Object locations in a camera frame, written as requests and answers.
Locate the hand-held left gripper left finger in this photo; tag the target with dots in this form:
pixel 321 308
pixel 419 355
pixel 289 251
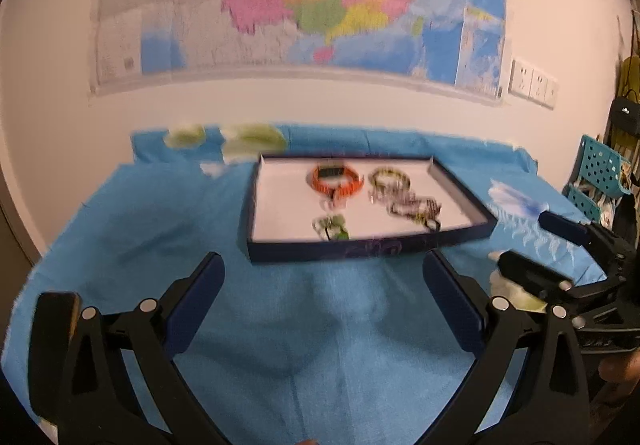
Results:
pixel 200 295

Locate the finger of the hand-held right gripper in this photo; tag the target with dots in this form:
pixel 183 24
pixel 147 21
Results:
pixel 532 272
pixel 562 225

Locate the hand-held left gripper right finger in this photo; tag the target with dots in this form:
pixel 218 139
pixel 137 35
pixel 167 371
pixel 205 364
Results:
pixel 452 295

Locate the dark blue jewelry tray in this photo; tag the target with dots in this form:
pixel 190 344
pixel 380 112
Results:
pixel 285 205

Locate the person's right forearm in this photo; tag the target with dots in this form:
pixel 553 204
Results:
pixel 617 390

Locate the blue plastic basket shelf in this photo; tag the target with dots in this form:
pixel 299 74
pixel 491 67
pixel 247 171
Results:
pixel 597 165

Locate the blue floral bedsheet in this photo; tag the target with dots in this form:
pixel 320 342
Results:
pixel 300 325

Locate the black hanging bag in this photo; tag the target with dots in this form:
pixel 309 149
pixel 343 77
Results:
pixel 625 115

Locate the tortoiseshell bangle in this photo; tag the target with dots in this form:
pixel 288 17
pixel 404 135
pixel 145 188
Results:
pixel 377 175

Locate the orange smartwatch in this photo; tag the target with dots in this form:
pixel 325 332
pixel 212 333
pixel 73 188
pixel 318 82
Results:
pixel 320 185

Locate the white wall socket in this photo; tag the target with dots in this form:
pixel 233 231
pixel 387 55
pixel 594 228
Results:
pixel 532 82

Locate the colourful wall map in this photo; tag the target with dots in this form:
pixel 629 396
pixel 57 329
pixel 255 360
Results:
pixel 300 0

